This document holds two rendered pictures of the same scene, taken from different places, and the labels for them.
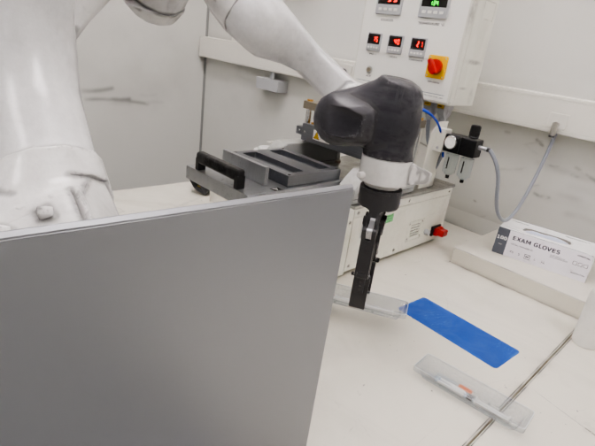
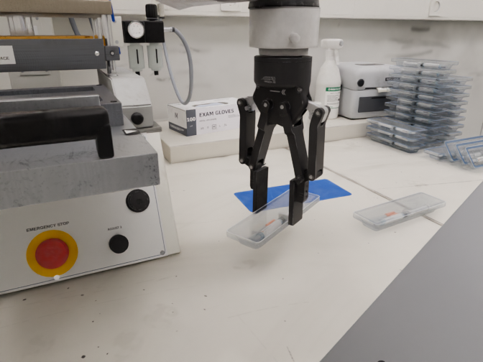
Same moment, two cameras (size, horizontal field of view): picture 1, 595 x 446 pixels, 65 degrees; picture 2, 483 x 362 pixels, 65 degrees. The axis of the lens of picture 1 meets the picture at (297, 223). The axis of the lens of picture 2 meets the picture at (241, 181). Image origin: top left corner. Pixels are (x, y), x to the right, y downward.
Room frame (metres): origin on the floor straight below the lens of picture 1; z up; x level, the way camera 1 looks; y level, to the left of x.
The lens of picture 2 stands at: (0.66, 0.36, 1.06)
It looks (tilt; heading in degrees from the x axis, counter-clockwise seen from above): 21 degrees down; 292
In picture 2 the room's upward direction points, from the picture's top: straight up
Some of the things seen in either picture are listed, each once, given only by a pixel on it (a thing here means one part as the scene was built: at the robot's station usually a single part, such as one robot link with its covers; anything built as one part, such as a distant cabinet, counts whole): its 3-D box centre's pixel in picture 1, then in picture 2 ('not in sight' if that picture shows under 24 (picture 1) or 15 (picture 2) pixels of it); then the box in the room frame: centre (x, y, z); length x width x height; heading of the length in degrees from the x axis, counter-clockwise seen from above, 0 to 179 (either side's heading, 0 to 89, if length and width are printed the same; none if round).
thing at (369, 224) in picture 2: (469, 393); (399, 212); (0.62, -0.32, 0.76); 0.18 x 0.06 x 0.02; 51
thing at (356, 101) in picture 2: not in sight; (358, 88); (0.78, -1.06, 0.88); 0.25 x 0.20 x 0.17; 131
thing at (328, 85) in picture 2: not in sight; (329, 79); (0.87, -0.93, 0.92); 0.09 x 0.08 x 0.25; 144
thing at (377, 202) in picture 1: (376, 209); (282, 90); (0.80, -0.14, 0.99); 0.08 x 0.08 x 0.09
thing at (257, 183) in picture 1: (268, 172); (21, 126); (1.02, 0.08, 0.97); 0.30 x 0.22 x 0.08; 137
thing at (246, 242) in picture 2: (359, 301); (277, 217); (0.80, -0.14, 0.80); 0.18 x 0.06 x 0.02; 75
